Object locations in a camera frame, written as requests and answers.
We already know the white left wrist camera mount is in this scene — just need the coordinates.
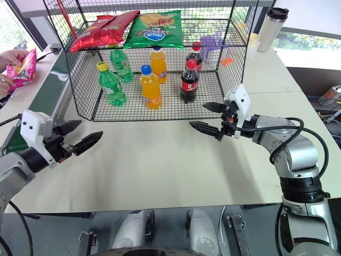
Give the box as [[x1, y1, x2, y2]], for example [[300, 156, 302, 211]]
[[20, 109, 58, 169]]

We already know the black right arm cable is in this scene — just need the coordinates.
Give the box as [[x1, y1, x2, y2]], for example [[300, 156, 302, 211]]
[[233, 117, 330, 256]]

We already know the cola bottle red cap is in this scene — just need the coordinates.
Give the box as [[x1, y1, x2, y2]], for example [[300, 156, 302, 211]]
[[180, 59, 200, 104], [185, 41, 204, 74]]

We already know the green chips bag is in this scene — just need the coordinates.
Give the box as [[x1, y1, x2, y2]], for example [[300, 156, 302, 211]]
[[123, 9, 185, 51]]

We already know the grey power adapter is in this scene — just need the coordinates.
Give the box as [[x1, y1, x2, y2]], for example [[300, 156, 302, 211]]
[[48, 43, 63, 55]]

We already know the pink snack bag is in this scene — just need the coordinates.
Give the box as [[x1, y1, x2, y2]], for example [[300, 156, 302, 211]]
[[5, 48, 37, 93]]

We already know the orange soda bottle blue cap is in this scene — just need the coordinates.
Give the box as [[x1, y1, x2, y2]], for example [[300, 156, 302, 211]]
[[149, 45, 168, 84], [139, 65, 163, 110]]

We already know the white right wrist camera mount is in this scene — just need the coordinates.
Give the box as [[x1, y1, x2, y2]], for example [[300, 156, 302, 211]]
[[223, 83, 253, 140]]

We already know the black adapter cable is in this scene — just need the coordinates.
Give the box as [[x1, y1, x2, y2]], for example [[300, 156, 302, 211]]
[[35, 51, 54, 63]]

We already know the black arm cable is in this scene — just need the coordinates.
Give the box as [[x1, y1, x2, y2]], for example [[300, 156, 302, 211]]
[[0, 114, 34, 256], [233, 117, 330, 256]]

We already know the person right hand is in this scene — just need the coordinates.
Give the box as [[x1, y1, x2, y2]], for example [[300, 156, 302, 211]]
[[0, 74, 17, 99]]

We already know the metal table bracket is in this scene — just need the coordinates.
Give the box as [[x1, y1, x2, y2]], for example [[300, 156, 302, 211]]
[[225, 214, 251, 256], [78, 230, 97, 256]]

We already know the grey device red label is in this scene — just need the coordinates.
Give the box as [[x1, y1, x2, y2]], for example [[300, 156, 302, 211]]
[[318, 84, 341, 106]]

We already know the red pole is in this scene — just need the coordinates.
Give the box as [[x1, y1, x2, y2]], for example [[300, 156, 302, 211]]
[[56, 0, 78, 41]]

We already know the silver robot leg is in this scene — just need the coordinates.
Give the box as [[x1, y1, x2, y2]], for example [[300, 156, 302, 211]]
[[111, 209, 156, 251], [185, 207, 222, 254]]

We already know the green soda bottle yellow cap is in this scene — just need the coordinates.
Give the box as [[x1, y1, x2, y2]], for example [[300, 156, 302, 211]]
[[96, 61, 128, 107]]

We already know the white thermos black lid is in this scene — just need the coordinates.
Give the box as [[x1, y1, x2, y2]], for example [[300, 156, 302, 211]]
[[256, 7, 290, 53]]

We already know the person left hand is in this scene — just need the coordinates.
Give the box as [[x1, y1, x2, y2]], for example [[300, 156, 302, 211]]
[[0, 49, 30, 73]]

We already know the green conveyor belt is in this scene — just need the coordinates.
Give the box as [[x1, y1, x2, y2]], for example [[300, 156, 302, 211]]
[[0, 46, 80, 155]]

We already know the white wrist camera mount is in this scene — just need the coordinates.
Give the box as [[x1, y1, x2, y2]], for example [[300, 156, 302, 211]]
[[223, 83, 253, 140], [20, 109, 58, 169]]

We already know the red chips bag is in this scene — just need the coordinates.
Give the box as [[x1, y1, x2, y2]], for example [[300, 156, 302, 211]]
[[69, 14, 119, 54], [98, 10, 141, 45]]

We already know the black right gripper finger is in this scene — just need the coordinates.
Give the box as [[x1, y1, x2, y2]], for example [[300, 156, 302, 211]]
[[188, 121, 223, 140], [202, 101, 229, 114]]

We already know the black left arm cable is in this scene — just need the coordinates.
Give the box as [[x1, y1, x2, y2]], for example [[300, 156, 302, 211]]
[[0, 114, 34, 256]]

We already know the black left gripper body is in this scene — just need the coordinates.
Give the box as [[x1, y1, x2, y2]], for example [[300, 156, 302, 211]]
[[43, 126, 77, 164]]

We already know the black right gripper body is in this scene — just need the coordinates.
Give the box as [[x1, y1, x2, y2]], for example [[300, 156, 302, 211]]
[[216, 102, 240, 141]]

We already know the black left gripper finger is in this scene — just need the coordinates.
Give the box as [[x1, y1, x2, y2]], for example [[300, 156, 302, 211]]
[[71, 131, 104, 157], [58, 119, 83, 137]]

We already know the black wire mesh rack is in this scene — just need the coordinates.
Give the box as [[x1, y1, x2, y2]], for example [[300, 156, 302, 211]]
[[42, 0, 261, 123]]

